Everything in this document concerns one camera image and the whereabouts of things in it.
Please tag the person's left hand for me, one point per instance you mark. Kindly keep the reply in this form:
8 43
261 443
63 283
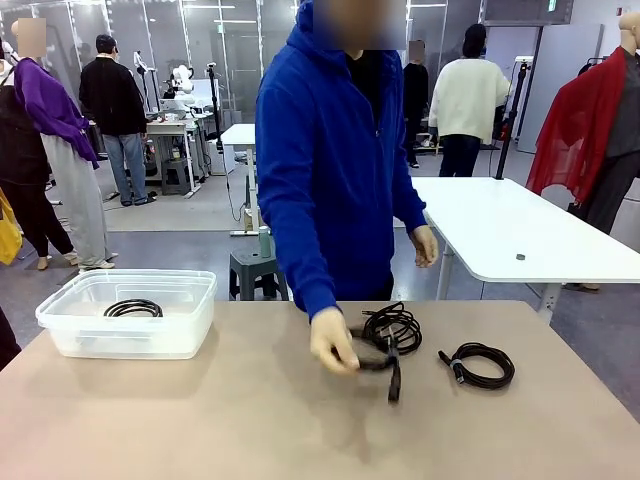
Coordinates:
425 247

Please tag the person's right hand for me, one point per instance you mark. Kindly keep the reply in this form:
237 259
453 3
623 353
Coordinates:
332 340

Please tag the blue-sleeved left forearm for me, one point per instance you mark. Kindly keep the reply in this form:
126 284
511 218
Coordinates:
412 210

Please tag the blue-sleeved right forearm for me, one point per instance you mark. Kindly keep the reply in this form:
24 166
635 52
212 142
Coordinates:
315 280

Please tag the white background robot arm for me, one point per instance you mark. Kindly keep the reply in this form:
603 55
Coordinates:
181 80

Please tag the large white table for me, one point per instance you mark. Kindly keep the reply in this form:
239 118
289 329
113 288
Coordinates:
525 220

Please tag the grey plastic stool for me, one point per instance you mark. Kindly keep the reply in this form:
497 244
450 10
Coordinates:
250 262

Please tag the pale green bottle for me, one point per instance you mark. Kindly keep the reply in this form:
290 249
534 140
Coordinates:
265 245

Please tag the person in blue hoodie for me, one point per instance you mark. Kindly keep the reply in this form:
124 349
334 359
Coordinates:
320 150

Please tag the person in dark clothes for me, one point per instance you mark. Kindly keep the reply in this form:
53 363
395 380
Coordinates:
415 100

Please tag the person in white sweater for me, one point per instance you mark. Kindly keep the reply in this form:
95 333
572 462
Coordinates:
465 100

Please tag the clear plastic storage container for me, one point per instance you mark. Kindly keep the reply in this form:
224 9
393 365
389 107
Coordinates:
125 340

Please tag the small white standing table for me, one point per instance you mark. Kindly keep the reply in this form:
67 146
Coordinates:
240 132

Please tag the small dark stool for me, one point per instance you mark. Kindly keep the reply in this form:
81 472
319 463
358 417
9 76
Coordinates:
176 175

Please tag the white desk with equipment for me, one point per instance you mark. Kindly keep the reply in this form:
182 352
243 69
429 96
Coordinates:
170 127

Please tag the person in black jacket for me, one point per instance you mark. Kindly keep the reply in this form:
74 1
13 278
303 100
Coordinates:
112 100

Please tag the black bulky object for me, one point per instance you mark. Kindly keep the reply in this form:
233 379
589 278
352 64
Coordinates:
6 340

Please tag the yellow bag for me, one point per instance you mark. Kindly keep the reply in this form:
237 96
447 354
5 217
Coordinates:
9 235

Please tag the person in black outfit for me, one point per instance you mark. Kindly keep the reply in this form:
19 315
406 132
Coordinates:
20 165

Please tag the black camera stand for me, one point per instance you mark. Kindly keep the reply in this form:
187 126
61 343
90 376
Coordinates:
215 105

